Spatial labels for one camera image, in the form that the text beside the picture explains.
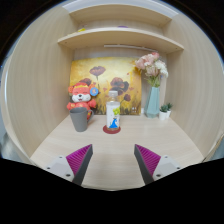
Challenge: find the red and white plush toy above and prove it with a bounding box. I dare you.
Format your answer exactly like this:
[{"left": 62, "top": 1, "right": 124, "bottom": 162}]
[{"left": 66, "top": 81, "right": 100, "bottom": 121}]

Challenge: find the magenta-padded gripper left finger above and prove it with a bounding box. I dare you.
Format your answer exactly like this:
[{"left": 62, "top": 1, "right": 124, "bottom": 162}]
[{"left": 44, "top": 143, "right": 95, "bottom": 187}]

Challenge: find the grey ribbed mug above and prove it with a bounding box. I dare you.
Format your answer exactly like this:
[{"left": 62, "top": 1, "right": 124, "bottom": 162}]
[{"left": 68, "top": 106, "right": 95, "bottom": 133}]

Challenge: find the yellow poppy flower painting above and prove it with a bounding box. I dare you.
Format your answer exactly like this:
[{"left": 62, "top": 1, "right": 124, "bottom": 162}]
[{"left": 68, "top": 56, "right": 143, "bottom": 117}]

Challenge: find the pink and white flower bouquet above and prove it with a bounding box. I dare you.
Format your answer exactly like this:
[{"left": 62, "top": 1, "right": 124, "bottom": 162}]
[{"left": 134, "top": 51, "right": 170, "bottom": 89}]

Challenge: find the clear plastic drink bottle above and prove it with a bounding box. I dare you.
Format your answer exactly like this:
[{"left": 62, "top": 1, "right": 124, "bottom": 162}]
[{"left": 105, "top": 90, "right": 122, "bottom": 131}]

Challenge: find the pale teal vase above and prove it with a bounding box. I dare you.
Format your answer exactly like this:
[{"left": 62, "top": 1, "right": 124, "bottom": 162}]
[{"left": 143, "top": 86, "right": 161, "bottom": 119}]

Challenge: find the small potted succulent white pot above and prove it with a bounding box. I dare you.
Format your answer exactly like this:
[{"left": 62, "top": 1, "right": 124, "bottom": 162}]
[
  {"left": 158, "top": 103, "right": 170, "bottom": 122},
  {"left": 165, "top": 101, "right": 175, "bottom": 119}
]

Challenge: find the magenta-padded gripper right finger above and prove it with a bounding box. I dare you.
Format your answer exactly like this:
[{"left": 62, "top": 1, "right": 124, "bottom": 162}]
[{"left": 133, "top": 143, "right": 183, "bottom": 186}]

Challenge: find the flat round red coaster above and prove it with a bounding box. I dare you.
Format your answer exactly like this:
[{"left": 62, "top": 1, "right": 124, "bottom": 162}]
[{"left": 102, "top": 124, "right": 122, "bottom": 136}]

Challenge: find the light wood shelf unit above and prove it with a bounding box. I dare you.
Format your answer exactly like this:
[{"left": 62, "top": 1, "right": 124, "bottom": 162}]
[{"left": 56, "top": 2, "right": 185, "bottom": 55}]

